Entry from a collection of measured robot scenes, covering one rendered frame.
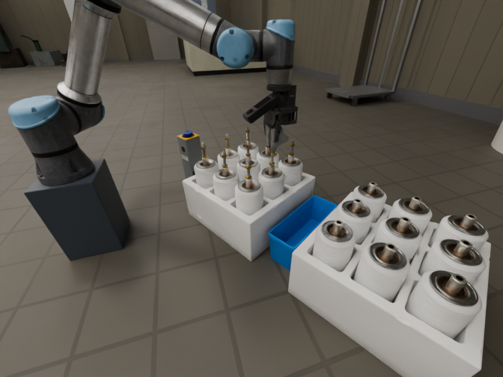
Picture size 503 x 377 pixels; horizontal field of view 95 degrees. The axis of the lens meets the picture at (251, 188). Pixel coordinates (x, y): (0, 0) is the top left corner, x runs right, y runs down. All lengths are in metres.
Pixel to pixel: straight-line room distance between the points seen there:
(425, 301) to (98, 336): 0.79
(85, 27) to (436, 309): 1.04
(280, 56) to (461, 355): 0.74
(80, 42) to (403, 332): 1.06
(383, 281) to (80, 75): 0.97
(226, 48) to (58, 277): 0.89
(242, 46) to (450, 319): 0.67
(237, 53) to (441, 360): 0.73
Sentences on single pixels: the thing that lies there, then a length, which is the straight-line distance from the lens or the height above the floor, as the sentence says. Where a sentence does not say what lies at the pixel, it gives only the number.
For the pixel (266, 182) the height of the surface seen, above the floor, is 0.24.
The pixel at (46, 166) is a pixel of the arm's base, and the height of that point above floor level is 0.36.
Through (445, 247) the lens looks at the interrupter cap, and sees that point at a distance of 0.70.
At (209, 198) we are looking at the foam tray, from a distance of 0.85.
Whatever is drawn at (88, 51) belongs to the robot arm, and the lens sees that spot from 0.88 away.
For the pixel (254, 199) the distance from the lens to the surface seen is 0.75.
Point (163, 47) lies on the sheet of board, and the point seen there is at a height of 0.40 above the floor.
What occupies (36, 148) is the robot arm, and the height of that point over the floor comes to 0.41.
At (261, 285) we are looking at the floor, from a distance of 0.80.
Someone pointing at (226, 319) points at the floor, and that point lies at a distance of 0.75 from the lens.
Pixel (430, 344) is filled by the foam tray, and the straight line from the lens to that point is 0.64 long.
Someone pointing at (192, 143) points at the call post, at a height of 0.29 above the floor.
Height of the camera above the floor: 0.67
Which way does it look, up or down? 33 degrees down
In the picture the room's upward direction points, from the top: 1 degrees counter-clockwise
